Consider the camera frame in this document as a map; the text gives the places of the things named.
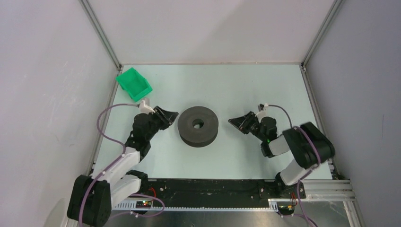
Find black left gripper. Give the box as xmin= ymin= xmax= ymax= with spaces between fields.
xmin=145 ymin=106 xmax=178 ymax=141

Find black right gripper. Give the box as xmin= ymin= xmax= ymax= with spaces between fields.
xmin=228 ymin=110 xmax=266 ymax=142

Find dark grey cable spool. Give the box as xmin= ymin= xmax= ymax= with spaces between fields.
xmin=178 ymin=106 xmax=219 ymax=148

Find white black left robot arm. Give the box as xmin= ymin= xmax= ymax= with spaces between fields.
xmin=67 ymin=106 xmax=179 ymax=227

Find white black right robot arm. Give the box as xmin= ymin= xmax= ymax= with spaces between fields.
xmin=228 ymin=112 xmax=335 ymax=198

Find green plastic bin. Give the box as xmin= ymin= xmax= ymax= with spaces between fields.
xmin=116 ymin=68 xmax=153 ymax=102

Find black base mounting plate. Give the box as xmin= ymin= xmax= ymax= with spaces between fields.
xmin=139 ymin=178 xmax=306 ymax=208

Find left controller circuit board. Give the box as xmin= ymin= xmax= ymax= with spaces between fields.
xmin=135 ymin=201 xmax=153 ymax=209

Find controller circuit board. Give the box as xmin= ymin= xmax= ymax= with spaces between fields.
xmin=277 ymin=205 xmax=296 ymax=217
xmin=135 ymin=201 xmax=153 ymax=209

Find right controller circuit board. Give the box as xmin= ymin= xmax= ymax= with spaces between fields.
xmin=277 ymin=205 xmax=296 ymax=217

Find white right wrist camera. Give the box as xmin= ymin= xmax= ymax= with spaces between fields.
xmin=255 ymin=103 xmax=269 ymax=121

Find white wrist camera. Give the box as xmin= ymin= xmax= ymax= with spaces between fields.
xmin=139 ymin=97 xmax=156 ymax=114
xmin=255 ymin=103 xmax=269 ymax=121

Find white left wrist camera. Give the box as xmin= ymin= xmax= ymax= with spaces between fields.
xmin=139 ymin=97 xmax=156 ymax=114

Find slotted white cable duct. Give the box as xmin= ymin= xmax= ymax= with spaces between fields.
xmin=113 ymin=200 xmax=278 ymax=212

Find aluminium frame rail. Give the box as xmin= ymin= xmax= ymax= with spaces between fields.
xmin=79 ymin=0 xmax=122 ymax=71

